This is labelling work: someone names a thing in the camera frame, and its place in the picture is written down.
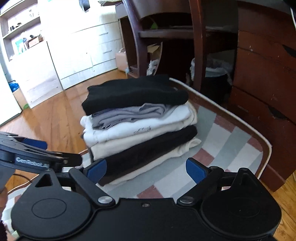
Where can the black waste bin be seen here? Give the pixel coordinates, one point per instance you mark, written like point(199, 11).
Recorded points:
point(217, 83)

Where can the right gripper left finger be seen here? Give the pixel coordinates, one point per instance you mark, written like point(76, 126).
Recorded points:
point(96, 171)

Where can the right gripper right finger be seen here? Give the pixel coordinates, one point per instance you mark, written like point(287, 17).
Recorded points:
point(196, 170)

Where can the grey folded garment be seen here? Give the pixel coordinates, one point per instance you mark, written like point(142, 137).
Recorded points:
point(108, 118)

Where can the white patterned rug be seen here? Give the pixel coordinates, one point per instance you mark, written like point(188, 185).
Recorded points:
point(223, 140)

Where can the beige bottom folded garment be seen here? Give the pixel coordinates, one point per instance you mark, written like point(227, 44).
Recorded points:
point(157, 162)

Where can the open wooden shelf unit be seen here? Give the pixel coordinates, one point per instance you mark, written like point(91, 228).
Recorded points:
point(26, 53)

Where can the dark brown folded garment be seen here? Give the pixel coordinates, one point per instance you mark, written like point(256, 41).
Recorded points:
point(138, 156)

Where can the cream folded garment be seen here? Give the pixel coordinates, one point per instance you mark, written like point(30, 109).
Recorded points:
point(116, 146)

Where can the dark wooden chair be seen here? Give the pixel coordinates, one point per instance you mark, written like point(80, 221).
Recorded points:
point(185, 31)

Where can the white folded sweatshirt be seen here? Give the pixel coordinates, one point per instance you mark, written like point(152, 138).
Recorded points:
point(175, 119)

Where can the dark wooden dresser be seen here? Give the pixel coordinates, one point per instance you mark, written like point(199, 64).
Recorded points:
point(263, 92)

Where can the black garment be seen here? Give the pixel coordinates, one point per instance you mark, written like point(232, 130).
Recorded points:
point(122, 93)

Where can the white wardrobe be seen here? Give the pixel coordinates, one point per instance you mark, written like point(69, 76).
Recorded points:
point(82, 43)

